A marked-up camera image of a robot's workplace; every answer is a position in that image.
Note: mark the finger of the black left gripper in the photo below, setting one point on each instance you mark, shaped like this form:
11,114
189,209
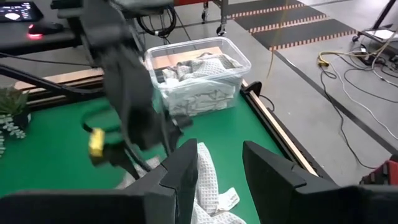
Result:
118,155
174,130

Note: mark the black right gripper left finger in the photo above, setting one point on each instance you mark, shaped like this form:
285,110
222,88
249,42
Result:
174,186

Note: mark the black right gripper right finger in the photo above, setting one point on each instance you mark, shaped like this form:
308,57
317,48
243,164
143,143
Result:
273,193

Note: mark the white fine waffle towel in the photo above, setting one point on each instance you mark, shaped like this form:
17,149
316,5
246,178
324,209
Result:
206,186

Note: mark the plain white towel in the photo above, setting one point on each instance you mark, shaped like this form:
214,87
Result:
199,99

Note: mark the light grey coarse waffle towel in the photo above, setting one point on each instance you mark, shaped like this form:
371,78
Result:
202,67

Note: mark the clear plastic bin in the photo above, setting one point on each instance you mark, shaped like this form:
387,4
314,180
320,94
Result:
149,59

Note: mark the black corner clamp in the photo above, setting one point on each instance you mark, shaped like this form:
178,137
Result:
253,88

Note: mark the red power station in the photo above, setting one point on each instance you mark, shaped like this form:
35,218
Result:
382,172

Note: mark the black computer mouse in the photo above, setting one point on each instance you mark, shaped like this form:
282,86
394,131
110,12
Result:
46,28

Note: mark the green succulent plant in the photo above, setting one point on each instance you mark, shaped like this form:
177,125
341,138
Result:
12,105

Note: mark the red wheeled cart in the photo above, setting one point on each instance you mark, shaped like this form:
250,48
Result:
222,12

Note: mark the grey desk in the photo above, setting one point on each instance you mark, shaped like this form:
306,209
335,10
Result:
18,39

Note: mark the black tablet screen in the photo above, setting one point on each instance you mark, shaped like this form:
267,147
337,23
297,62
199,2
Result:
18,11

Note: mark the black orange-striped floor mat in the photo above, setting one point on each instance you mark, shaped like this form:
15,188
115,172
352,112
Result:
280,20
304,34
264,7

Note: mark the black power strip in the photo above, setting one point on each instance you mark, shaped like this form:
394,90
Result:
373,54

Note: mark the black stand base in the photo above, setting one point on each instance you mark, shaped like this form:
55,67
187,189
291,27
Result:
382,18

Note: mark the black frame strut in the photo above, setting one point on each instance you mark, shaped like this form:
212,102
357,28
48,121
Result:
46,82

